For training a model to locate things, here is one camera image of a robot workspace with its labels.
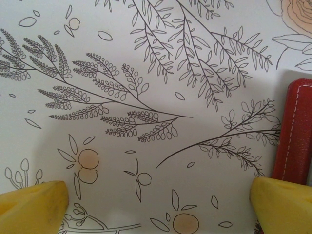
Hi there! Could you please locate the red framed grey card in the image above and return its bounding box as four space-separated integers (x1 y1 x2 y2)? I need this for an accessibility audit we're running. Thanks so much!
271 78 312 183

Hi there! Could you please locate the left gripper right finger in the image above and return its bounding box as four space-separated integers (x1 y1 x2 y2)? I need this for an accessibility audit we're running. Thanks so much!
250 176 312 234

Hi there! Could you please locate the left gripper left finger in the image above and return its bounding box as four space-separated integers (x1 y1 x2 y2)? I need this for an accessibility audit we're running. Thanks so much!
0 179 70 234

